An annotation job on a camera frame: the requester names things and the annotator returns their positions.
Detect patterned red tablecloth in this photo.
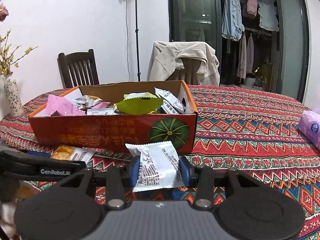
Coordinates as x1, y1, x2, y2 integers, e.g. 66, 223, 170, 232
0, 84, 320, 239

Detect orange cardboard box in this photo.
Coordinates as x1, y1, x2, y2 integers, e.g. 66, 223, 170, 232
27, 80, 199, 155

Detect orange snack packet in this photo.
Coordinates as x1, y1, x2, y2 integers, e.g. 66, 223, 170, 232
51, 145, 96, 163

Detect brown wooden chair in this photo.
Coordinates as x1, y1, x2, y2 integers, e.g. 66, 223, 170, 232
175, 57, 200, 85

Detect dark wooden chair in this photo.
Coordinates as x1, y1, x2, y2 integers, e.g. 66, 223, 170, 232
57, 49, 100, 89

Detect beige jacket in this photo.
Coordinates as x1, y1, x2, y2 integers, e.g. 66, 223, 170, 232
147, 41, 220, 86

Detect white hanging top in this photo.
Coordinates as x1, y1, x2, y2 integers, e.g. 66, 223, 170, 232
257, 0, 280, 32

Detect floral ceramic vase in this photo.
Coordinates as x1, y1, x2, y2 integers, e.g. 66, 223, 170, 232
4, 72, 24, 117

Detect pale pink hanging clothes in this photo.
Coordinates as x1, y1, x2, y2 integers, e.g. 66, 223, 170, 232
236, 32, 255, 79

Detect light blue hanging shirt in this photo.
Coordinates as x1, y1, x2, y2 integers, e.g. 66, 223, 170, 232
222, 0, 245, 42

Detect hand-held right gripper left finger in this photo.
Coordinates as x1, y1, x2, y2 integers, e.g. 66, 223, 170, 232
59, 156, 141, 210

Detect studio light on stand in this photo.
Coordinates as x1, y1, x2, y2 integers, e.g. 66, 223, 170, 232
122, 0, 142, 82

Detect black framed sliding glass door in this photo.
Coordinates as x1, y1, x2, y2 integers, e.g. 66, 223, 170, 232
168, 0, 310, 103

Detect green snack packet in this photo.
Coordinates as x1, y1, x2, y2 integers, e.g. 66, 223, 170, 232
116, 92, 164, 115

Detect pink hanging garment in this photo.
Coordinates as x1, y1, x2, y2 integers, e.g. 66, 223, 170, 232
246, 0, 259, 19

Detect white packet with orange picture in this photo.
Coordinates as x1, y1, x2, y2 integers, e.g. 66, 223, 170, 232
72, 95, 101, 106

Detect yellow flower branches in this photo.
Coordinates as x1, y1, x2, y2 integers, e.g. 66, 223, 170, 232
0, 30, 38, 76

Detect gold foil bag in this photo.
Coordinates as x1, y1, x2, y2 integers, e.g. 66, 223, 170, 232
252, 65, 273, 83

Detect white snack packet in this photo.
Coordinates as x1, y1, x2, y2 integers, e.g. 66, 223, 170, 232
154, 87, 187, 115
125, 141, 185, 193

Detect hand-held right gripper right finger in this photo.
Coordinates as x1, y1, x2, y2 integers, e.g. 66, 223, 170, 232
179, 156, 263, 210

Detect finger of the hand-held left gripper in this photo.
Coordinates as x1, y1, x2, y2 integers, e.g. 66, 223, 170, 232
0, 150, 87, 172

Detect purple tissue pack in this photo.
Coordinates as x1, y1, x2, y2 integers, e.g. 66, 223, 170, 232
297, 110, 320, 152

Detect pink artificial flowers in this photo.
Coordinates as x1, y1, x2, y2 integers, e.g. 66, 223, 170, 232
0, 4, 9, 22

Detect person's left forearm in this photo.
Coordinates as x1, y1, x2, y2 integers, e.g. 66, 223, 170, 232
0, 201, 17, 233

